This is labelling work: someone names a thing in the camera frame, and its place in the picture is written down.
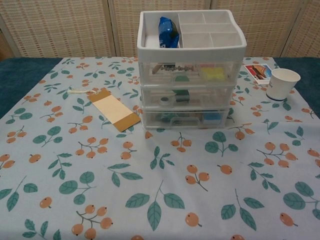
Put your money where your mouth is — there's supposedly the white paper cup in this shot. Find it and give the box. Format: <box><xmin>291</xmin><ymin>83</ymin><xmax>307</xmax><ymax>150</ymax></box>
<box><xmin>265</xmin><ymin>68</ymin><xmax>301</xmax><ymax>102</ymax></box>

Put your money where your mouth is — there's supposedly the blue block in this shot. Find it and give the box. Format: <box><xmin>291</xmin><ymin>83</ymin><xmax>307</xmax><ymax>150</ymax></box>
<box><xmin>202</xmin><ymin>114</ymin><xmax>222</xmax><ymax>125</ymax></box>

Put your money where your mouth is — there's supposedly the floral printed tablecloth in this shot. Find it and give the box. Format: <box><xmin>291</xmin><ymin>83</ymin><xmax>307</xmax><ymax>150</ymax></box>
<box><xmin>0</xmin><ymin>56</ymin><xmax>320</xmax><ymax>240</ymax></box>

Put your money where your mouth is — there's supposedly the blue snack packet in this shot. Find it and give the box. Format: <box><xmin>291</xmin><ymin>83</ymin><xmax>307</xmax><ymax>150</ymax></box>
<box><xmin>157</xmin><ymin>16</ymin><xmax>180</xmax><ymax>49</ymax></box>

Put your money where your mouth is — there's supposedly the dark green block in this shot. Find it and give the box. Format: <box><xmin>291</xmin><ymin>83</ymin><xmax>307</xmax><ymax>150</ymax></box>
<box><xmin>174</xmin><ymin>91</ymin><xmax>192</xmax><ymax>104</ymax></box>

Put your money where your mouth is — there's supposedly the clear drawer holding yellow packet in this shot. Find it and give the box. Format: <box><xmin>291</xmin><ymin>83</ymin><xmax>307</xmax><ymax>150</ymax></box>
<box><xmin>139</xmin><ymin>61</ymin><xmax>238</xmax><ymax>87</ymax></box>

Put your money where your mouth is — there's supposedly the white plastic drawer organizer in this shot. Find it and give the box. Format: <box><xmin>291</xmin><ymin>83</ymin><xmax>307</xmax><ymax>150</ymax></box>
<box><xmin>136</xmin><ymin>9</ymin><xmax>248</xmax><ymax>131</ymax></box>

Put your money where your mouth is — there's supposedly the teal felt table cover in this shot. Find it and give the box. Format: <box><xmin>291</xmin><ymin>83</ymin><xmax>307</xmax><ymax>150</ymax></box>
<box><xmin>0</xmin><ymin>56</ymin><xmax>320</xmax><ymax>121</ymax></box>

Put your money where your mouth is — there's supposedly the brown cardboard tag with string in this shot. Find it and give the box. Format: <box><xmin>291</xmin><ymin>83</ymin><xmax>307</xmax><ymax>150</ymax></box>
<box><xmin>67</xmin><ymin>86</ymin><xmax>142</xmax><ymax>133</ymax></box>

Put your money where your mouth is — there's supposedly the colourful postcard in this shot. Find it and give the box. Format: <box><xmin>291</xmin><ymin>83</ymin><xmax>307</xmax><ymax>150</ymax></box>
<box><xmin>243</xmin><ymin>63</ymin><xmax>273</xmax><ymax>86</ymax></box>

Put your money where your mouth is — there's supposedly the clear drawer holding tape roll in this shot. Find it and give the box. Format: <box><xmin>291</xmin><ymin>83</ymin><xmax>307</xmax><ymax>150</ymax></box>
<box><xmin>140</xmin><ymin>84</ymin><xmax>236</xmax><ymax>109</ymax></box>

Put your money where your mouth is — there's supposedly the woven folding screen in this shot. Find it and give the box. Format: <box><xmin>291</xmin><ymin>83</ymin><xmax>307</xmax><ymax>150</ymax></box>
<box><xmin>0</xmin><ymin>0</ymin><xmax>320</xmax><ymax>61</ymax></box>

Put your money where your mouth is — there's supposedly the metal bead chain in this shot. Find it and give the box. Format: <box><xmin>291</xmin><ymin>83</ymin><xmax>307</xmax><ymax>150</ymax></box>
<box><xmin>161</xmin><ymin>64</ymin><xmax>196</xmax><ymax>73</ymax></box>

